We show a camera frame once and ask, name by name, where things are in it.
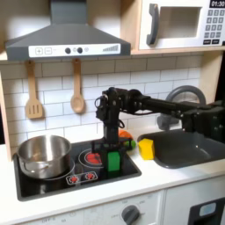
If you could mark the dark grey sink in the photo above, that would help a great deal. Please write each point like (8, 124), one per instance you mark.
(181, 152)

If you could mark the steel pot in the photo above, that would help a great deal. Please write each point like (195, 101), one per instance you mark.
(44, 164)

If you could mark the black toy stove top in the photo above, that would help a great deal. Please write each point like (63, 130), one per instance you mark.
(35, 187)

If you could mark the grey range hood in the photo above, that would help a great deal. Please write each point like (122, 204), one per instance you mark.
(67, 35)

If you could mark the wooden slotted spatula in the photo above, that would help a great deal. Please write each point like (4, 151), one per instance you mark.
(34, 108)

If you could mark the white toy microwave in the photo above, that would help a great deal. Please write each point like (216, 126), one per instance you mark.
(175, 42)

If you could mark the green block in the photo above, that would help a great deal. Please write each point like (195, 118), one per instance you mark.
(113, 161)

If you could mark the grey tap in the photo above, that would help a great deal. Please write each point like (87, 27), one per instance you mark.
(187, 88)

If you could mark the orange toy vegetable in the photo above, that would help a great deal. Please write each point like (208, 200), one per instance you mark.
(126, 134)

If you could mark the wooden spoon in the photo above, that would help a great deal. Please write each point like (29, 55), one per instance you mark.
(77, 102)

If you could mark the black appliance panel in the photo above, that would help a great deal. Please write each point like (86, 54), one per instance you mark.
(194, 216)

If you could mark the yellow block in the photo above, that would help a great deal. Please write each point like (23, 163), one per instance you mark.
(146, 149)

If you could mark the grey oven knob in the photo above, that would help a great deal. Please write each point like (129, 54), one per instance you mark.
(130, 215)

